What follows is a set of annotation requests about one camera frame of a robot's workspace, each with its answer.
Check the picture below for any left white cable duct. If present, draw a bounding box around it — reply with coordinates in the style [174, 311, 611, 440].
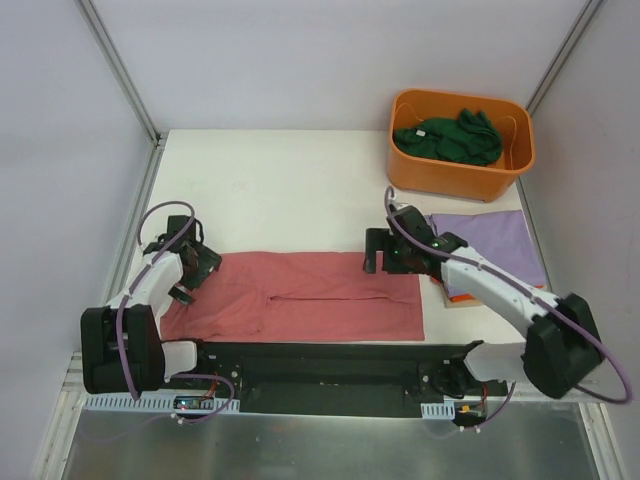
[84, 394, 240, 415]

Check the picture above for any green t shirt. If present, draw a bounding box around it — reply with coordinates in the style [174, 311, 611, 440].
[392, 109, 503, 167]

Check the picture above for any orange plastic bin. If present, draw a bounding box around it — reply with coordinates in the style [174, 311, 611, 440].
[387, 89, 536, 202]

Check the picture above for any aluminium frame post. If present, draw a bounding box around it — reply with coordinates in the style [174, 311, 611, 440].
[74, 0, 163, 147]
[526, 0, 608, 116]

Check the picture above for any white cable duct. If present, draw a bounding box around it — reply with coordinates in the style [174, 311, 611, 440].
[84, 394, 240, 415]
[419, 402, 487, 420]

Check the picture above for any folded orange t shirt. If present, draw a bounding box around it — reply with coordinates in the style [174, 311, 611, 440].
[430, 279, 476, 305]

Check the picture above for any right aluminium frame post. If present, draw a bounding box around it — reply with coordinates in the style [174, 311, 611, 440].
[526, 0, 608, 116]

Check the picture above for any right white cable duct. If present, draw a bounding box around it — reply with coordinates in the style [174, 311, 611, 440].
[419, 402, 487, 420]

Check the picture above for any pink t shirt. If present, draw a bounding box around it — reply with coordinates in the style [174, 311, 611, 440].
[160, 252, 425, 343]

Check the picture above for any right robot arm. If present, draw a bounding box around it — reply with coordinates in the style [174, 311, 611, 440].
[363, 205, 604, 399]

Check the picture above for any folded purple t shirt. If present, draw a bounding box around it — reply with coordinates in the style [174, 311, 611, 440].
[427, 210, 546, 288]

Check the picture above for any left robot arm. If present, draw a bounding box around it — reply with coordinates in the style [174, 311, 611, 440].
[80, 215, 222, 399]

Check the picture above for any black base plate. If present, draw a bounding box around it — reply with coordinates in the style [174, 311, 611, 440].
[94, 335, 576, 415]

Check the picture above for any left aluminium frame post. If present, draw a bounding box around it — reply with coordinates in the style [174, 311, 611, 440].
[74, 0, 163, 147]

